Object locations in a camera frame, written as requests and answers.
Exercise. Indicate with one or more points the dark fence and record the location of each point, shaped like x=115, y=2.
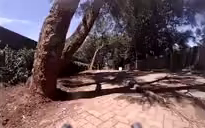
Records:
x=186, y=58

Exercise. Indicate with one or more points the grey wall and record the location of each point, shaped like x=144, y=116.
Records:
x=10, y=36

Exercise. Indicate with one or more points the red brick path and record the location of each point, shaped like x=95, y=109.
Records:
x=123, y=113

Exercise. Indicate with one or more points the green hedge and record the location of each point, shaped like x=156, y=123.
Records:
x=10, y=65

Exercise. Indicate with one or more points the group of shady trees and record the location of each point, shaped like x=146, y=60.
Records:
x=130, y=33

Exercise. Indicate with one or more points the forked tree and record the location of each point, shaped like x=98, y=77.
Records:
x=48, y=60

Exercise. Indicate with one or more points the bare earth ground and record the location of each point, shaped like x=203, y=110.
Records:
x=16, y=106

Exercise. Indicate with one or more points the robot's own part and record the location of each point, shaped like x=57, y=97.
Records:
x=136, y=125

